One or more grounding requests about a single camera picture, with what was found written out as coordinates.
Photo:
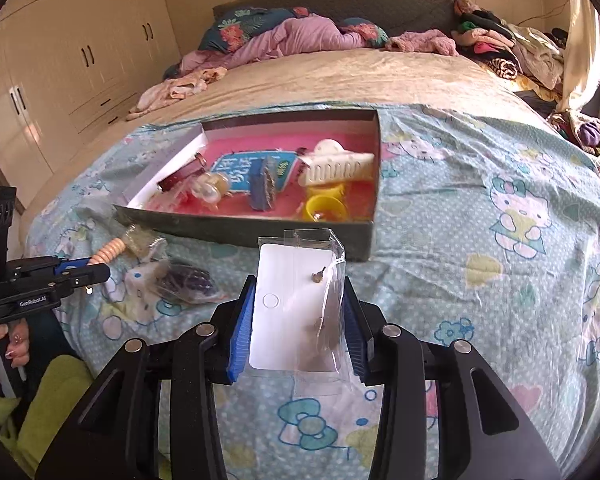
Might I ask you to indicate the dark red hair clip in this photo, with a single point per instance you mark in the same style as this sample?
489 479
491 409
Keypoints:
180 172

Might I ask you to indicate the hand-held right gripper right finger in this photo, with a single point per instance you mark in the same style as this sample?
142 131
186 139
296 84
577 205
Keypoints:
355 335

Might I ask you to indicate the white claw hair clip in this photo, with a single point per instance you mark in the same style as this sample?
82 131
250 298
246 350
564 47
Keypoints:
335 165

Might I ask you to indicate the pink orange garment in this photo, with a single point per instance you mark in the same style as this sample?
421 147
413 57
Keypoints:
180 90

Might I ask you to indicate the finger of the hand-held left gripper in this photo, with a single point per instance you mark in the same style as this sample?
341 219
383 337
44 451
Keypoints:
92 275
75 263

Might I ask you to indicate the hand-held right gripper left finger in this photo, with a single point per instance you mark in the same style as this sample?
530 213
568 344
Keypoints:
240 330

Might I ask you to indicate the purple duvet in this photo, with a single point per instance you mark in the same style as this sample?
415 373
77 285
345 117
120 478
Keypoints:
305 35

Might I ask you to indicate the cream wardrobe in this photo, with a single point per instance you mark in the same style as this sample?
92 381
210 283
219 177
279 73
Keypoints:
80 60

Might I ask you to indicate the purple accessory in clear bag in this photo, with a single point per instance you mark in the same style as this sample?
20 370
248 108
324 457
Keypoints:
190 282

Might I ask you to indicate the person's left hand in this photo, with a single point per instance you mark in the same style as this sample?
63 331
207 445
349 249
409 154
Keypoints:
15 347

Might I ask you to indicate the person's green clothing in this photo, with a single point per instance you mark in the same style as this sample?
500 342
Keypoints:
50 410

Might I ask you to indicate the dark floral pillow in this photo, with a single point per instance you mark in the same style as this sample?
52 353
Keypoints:
240 27

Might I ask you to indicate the pink fluffy garment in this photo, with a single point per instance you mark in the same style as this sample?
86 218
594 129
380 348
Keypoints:
422 42

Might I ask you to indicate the purple garment heap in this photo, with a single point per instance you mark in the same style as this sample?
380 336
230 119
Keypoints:
587 137

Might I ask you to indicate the earring card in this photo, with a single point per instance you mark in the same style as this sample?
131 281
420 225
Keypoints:
280 300

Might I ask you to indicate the grey cardboard box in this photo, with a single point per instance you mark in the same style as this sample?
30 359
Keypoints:
230 230

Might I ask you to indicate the grey bed headboard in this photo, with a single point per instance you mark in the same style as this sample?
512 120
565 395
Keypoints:
360 5

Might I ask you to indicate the pile of mixed clothes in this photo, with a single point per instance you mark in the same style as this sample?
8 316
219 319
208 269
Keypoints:
515 50

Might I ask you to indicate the cream curtain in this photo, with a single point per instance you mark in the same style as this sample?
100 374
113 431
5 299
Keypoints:
582 60

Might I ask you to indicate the cartoon cat print blanket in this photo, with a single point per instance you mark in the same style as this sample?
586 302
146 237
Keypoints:
455 240

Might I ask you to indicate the white pearl hair clip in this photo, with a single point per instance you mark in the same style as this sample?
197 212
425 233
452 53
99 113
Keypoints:
146 282

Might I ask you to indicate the small blue box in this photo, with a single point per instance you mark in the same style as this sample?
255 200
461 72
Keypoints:
264 185

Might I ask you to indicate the beige bedsheet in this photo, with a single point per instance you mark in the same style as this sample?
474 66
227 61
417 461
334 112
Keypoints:
330 80

